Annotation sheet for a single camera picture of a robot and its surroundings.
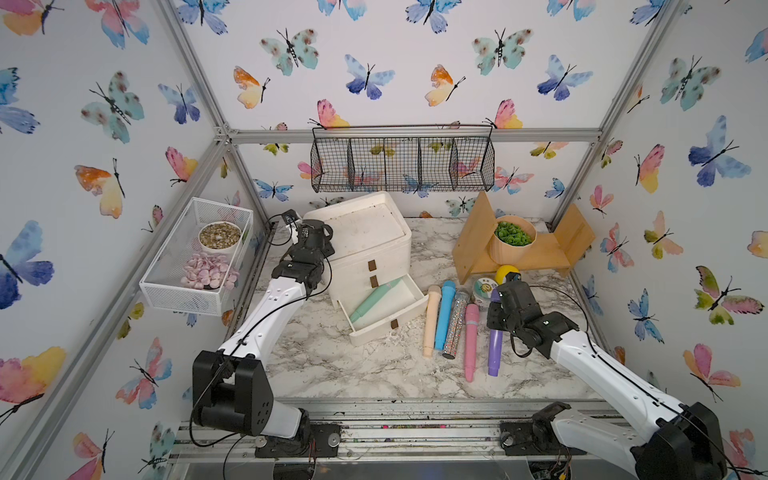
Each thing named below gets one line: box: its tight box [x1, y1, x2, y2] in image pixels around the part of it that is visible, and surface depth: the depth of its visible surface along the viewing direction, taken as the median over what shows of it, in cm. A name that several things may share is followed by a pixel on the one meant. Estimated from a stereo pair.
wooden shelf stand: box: [452, 191, 596, 285], surface depth 100 cm
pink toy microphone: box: [464, 303, 480, 383], surface depth 91 cm
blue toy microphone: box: [435, 280, 457, 351], surface depth 95 cm
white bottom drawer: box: [337, 273, 429, 346], surface depth 93 cm
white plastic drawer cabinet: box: [305, 191, 429, 346], surface depth 90 cm
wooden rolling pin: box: [423, 284, 442, 359], surface depth 95 cm
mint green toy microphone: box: [350, 278, 402, 323], surface depth 98 cm
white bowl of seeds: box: [198, 221, 242, 253], surface depth 73 cm
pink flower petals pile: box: [181, 252, 239, 291], surface depth 65 cm
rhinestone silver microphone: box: [442, 291, 470, 360], surface depth 93 cm
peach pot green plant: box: [489, 215, 537, 267], surface depth 93 cm
